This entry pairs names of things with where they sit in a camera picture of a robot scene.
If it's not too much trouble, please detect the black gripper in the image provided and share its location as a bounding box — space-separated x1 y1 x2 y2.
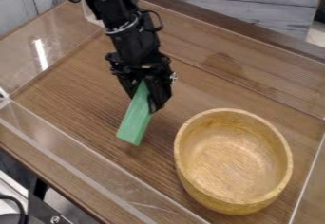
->
105 52 174 113

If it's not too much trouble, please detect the green rectangular block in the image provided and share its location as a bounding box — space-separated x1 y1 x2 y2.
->
116 83 151 146

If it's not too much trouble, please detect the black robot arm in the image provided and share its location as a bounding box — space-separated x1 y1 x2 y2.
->
85 0 174 113

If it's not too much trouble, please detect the brown wooden bowl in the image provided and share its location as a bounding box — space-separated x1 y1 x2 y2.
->
174 108 293 215

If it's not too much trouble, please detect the black table leg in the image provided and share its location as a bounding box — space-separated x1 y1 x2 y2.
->
29 178 48 200

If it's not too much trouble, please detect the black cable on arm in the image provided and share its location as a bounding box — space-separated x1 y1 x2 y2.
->
137 9 164 33

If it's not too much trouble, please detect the clear acrylic corner bracket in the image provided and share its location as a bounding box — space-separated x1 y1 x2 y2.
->
81 1 104 28

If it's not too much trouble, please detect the clear acrylic front wall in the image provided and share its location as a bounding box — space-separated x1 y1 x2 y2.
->
0 99 208 224

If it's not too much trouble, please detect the black cable under table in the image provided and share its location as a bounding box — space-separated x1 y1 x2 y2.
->
0 194 29 224

